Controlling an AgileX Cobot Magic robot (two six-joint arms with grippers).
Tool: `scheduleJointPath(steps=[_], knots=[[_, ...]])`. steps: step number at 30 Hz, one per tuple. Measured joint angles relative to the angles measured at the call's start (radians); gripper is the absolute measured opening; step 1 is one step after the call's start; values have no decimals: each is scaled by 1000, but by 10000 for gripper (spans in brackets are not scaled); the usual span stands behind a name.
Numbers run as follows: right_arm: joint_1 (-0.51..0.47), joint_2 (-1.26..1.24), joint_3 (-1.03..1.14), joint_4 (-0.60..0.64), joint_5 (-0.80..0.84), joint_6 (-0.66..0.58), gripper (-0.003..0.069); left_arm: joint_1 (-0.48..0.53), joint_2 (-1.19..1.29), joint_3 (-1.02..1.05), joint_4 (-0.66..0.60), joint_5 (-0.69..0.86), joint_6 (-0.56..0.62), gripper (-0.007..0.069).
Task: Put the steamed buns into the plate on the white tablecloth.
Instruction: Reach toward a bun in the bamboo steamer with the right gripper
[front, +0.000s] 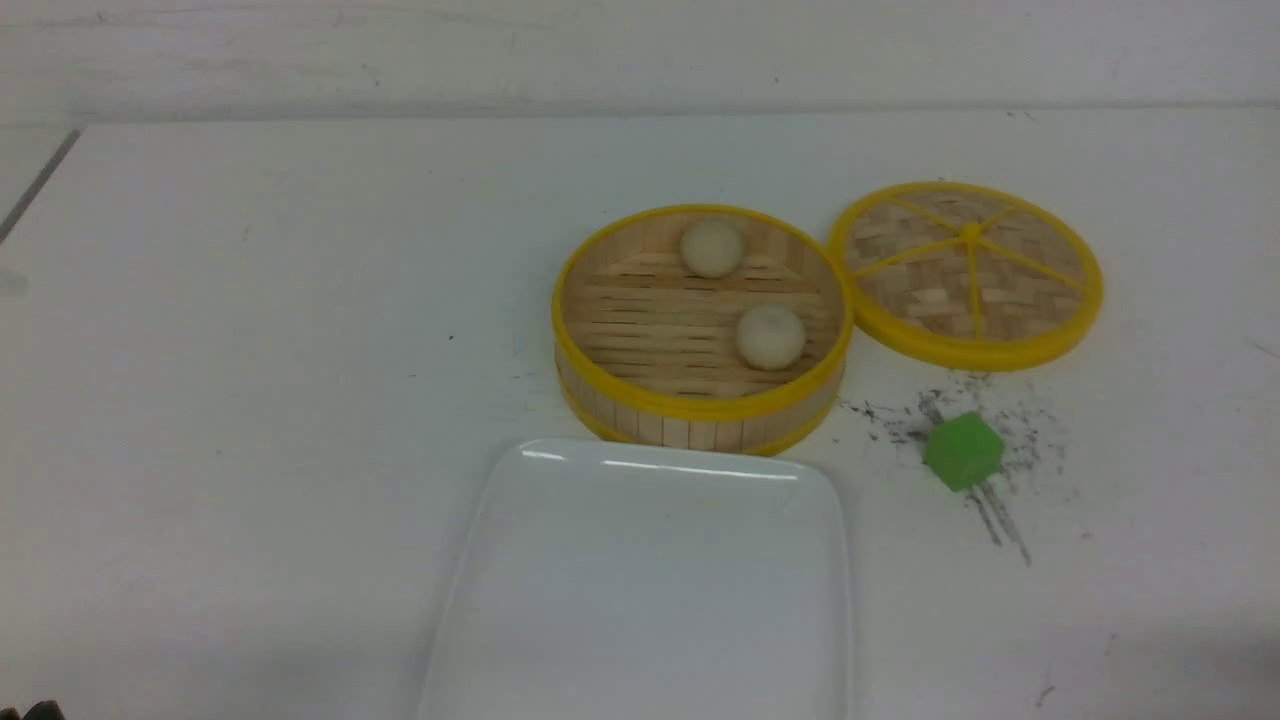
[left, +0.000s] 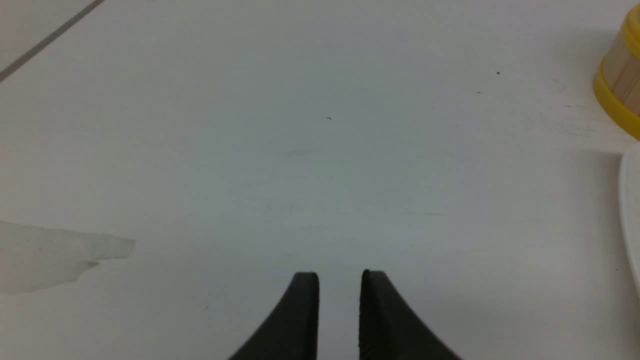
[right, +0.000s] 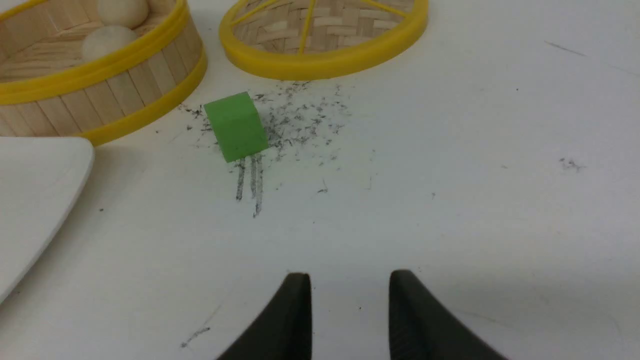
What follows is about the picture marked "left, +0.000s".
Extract white square plate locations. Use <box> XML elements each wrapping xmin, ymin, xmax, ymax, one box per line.
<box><xmin>618</xmin><ymin>143</ymin><xmax>640</xmax><ymax>294</ymax></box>

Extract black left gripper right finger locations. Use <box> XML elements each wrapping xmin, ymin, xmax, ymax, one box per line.
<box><xmin>359</xmin><ymin>269</ymin><xmax>459</xmax><ymax>360</ymax></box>

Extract clear tape piece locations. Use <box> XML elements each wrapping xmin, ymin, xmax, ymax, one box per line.
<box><xmin>0</xmin><ymin>221</ymin><xmax>137</xmax><ymax>295</ymax></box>

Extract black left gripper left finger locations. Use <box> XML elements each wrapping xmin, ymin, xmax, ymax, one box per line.
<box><xmin>230</xmin><ymin>272</ymin><xmax>320</xmax><ymax>360</ymax></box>

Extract yellow rimmed bamboo steamer basket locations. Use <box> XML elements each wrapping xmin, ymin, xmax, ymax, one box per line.
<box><xmin>592</xmin><ymin>4</ymin><xmax>640</xmax><ymax>140</ymax></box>

